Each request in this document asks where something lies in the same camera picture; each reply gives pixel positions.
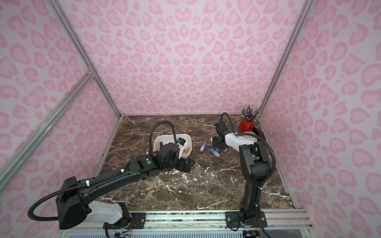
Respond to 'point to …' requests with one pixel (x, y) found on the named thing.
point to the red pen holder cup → (245, 126)
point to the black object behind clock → (261, 134)
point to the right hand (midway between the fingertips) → (218, 143)
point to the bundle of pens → (249, 113)
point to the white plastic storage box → (166, 139)
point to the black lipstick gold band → (160, 145)
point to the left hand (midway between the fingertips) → (189, 160)
